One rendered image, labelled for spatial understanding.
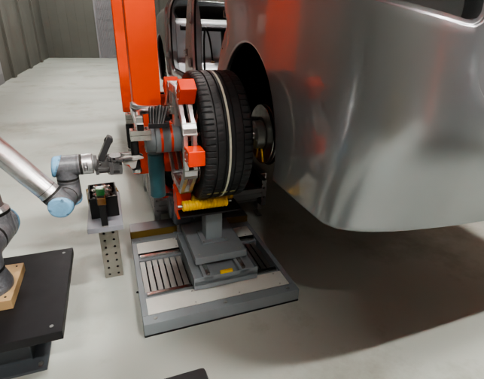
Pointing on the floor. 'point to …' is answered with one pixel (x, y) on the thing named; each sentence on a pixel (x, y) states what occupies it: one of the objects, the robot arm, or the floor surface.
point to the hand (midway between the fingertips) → (140, 155)
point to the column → (111, 253)
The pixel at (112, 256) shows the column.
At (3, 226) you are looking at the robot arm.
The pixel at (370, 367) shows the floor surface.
